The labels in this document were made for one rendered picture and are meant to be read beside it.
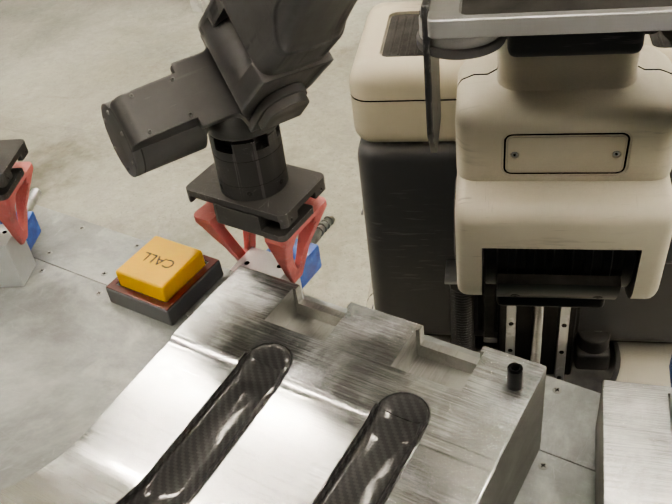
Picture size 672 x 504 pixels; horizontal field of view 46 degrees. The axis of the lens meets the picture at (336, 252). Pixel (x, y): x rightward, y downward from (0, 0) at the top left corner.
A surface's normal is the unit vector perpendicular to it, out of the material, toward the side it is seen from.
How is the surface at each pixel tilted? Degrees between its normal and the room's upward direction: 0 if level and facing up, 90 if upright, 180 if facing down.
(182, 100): 45
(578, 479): 0
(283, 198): 0
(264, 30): 84
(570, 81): 98
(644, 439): 0
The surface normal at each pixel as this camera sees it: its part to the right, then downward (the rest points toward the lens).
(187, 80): 0.31, -0.21
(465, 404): -0.11, -0.77
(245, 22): -0.78, 0.38
